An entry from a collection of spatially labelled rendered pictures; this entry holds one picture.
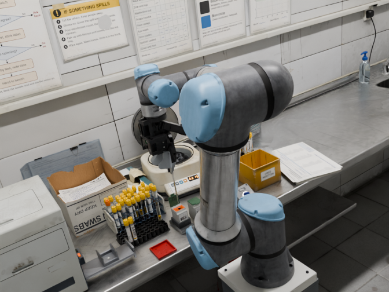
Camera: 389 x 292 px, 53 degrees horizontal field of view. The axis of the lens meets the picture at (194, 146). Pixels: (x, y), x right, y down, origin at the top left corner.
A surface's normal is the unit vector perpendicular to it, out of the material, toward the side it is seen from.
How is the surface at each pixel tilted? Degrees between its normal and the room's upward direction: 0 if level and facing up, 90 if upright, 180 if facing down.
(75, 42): 92
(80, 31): 91
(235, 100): 72
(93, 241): 0
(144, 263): 0
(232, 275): 1
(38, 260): 90
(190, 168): 90
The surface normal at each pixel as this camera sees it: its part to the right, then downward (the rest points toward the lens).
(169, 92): 0.41, 0.33
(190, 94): -0.90, 0.20
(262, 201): -0.04, -0.94
